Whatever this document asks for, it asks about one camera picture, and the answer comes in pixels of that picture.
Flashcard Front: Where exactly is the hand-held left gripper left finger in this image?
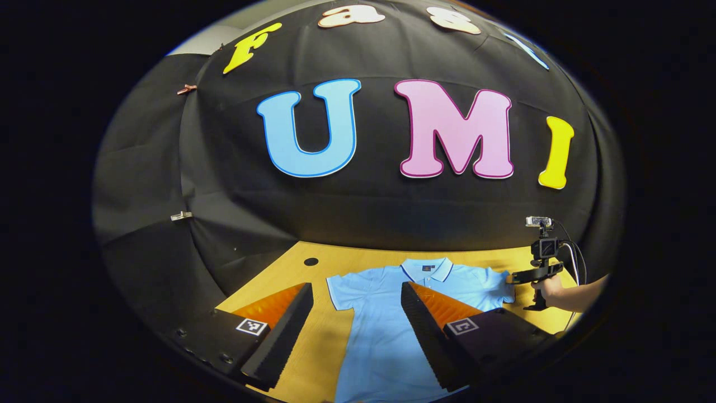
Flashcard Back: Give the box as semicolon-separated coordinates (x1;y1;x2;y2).
173;283;314;392

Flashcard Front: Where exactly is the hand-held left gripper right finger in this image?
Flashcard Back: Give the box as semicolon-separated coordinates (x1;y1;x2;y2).
401;282;560;392

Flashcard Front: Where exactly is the light blue T-shirt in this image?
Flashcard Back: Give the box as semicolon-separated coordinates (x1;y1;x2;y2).
326;257;515;403

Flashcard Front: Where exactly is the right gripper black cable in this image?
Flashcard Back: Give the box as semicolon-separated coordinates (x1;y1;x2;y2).
554;221;587;332

